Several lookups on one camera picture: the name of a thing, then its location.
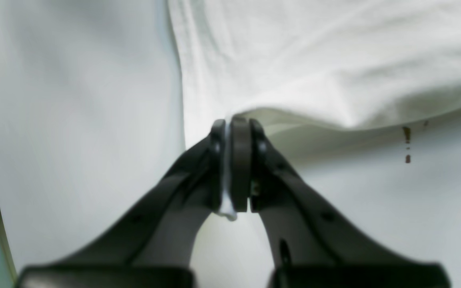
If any white printed T-shirt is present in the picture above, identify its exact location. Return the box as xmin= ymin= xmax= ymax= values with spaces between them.
xmin=168 ymin=0 xmax=461 ymax=227

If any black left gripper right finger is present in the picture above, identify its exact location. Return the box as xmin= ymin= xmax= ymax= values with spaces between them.
xmin=230 ymin=118 xmax=451 ymax=288

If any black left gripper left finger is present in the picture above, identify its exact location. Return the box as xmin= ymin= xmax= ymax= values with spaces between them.
xmin=16 ymin=120 xmax=226 ymax=288

